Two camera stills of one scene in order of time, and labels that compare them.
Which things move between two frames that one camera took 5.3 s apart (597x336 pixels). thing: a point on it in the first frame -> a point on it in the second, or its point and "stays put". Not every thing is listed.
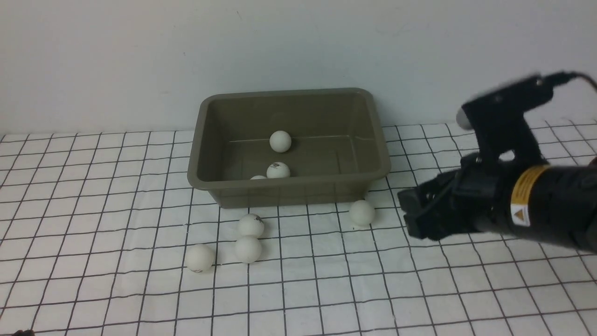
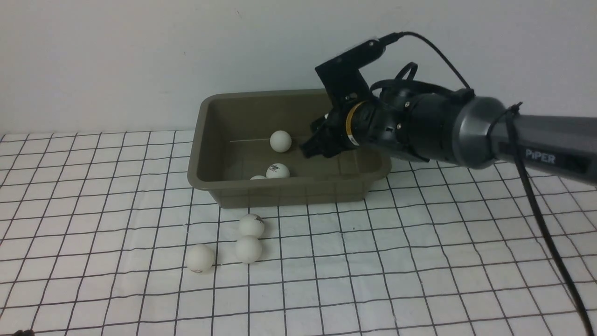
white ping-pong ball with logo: [200, 258] stays put
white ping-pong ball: [280, 141] stays put
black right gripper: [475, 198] -> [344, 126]
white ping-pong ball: [247, 249] stays put
